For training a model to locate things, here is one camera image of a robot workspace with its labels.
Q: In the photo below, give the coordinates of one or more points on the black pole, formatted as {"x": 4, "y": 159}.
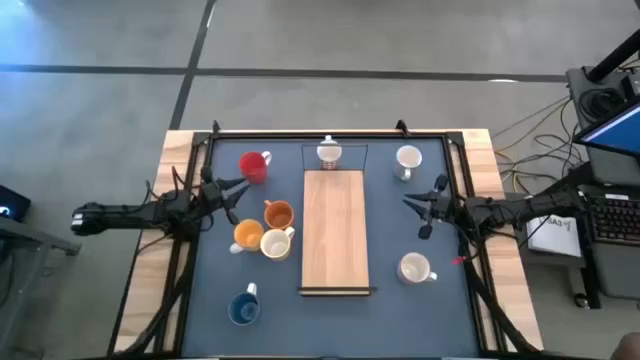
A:
{"x": 615, "y": 57}

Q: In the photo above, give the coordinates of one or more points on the black keyboard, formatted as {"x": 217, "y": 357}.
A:
{"x": 615, "y": 220}

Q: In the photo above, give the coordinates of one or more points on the black caster wheel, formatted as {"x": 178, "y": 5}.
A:
{"x": 581, "y": 300}

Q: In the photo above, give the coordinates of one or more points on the small red clip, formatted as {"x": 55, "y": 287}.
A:
{"x": 457, "y": 260}

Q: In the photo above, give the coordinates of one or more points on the black table clamp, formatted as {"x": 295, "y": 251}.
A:
{"x": 216, "y": 127}
{"x": 401, "y": 127}

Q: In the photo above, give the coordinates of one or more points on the cream yellow mug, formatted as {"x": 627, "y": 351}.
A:
{"x": 275, "y": 244}

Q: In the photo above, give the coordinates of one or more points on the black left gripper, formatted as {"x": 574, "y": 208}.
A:
{"x": 212, "y": 191}

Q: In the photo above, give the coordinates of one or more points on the orange swirl patterned mug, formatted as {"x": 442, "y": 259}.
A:
{"x": 414, "y": 268}

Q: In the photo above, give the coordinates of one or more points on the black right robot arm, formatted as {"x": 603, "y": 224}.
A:
{"x": 500, "y": 212}

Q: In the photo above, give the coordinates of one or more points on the person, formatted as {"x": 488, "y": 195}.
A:
{"x": 627, "y": 350}

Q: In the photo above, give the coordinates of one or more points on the grey metal stand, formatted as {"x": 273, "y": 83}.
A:
{"x": 45, "y": 240}

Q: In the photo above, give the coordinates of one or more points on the grey equipment cart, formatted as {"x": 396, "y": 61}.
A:
{"x": 620, "y": 280}

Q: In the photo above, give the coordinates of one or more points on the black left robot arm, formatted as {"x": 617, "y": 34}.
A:
{"x": 125, "y": 215}

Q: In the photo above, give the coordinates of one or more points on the blue grey table mat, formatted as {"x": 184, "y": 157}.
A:
{"x": 400, "y": 325}

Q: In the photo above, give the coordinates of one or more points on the white paper sign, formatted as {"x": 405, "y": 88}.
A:
{"x": 555, "y": 237}

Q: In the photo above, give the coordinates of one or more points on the black metal rig frame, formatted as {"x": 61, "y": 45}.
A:
{"x": 455, "y": 137}

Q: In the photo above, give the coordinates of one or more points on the black device blue light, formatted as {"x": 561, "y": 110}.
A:
{"x": 12, "y": 202}

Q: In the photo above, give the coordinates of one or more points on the blue mug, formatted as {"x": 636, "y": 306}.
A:
{"x": 243, "y": 310}

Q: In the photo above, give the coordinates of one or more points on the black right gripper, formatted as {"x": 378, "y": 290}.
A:
{"x": 441, "y": 207}

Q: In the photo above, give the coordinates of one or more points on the red white dotted mug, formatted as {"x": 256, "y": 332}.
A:
{"x": 329, "y": 150}

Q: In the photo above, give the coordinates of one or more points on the monitor with blue screen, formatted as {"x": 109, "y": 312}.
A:
{"x": 617, "y": 131}

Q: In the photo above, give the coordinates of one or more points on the wooden shelf black frame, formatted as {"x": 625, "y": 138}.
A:
{"x": 334, "y": 230}

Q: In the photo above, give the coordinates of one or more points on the dark orange mug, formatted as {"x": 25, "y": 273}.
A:
{"x": 278, "y": 216}

